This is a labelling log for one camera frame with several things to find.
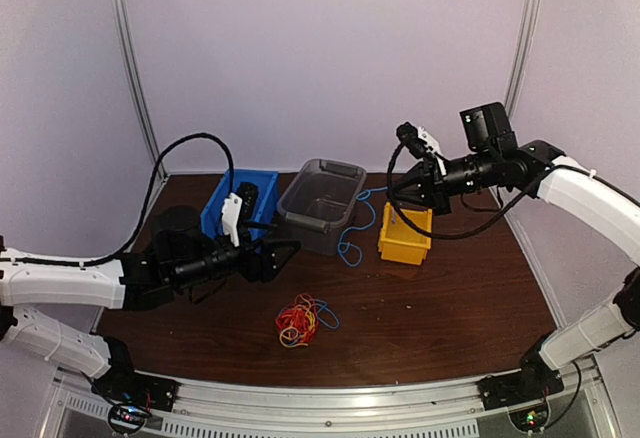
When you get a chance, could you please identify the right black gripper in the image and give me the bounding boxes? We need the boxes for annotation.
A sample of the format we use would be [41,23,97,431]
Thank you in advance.
[386,148,498,215]

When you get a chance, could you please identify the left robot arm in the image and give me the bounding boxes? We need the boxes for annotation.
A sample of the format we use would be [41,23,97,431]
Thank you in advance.
[1,206,301,402]

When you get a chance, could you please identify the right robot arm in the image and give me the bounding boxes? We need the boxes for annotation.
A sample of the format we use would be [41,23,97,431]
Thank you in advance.
[386,102,639,400]

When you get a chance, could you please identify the yellow plastic bin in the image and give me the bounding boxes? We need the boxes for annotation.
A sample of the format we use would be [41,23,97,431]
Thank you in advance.
[378,202,432,266]

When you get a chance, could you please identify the grey transparent plastic tub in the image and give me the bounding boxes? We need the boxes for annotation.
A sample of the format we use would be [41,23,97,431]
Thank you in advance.
[277,158,367,256]

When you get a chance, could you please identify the blue plastic bin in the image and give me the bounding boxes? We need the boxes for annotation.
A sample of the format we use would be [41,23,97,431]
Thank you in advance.
[201,169,279,255]

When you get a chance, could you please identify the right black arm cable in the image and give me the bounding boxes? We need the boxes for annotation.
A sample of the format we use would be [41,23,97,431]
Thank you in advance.
[387,142,541,240]

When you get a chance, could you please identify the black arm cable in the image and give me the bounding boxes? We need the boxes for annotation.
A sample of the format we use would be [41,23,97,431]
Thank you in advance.
[387,142,541,240]
[0,132,236,269]

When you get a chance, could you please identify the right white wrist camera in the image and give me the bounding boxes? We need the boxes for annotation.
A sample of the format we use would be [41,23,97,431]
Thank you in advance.
[396,122,446,169]

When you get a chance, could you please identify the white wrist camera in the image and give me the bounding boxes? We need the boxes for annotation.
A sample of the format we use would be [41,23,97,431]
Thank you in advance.
[221,182,259,248]
[396,122,446,169]

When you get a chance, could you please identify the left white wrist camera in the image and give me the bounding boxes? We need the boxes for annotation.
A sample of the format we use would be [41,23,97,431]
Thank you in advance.
[221,182,259,248]

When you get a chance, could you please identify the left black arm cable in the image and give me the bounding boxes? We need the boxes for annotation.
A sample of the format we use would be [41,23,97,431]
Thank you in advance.
[0,132,236,269]

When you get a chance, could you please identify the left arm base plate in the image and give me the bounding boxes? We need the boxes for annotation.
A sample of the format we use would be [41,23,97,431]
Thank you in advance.
[90,373,178,412]

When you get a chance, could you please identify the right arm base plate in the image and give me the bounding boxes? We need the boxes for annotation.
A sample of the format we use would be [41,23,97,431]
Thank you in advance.
[477,370,564,411]

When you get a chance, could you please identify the right aluminium frame post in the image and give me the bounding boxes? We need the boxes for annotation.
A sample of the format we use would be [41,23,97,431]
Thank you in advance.
[505,0,542,118]

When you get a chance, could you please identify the aluminium front rail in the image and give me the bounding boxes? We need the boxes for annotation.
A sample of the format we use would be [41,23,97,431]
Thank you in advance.
[47,347,614,438]

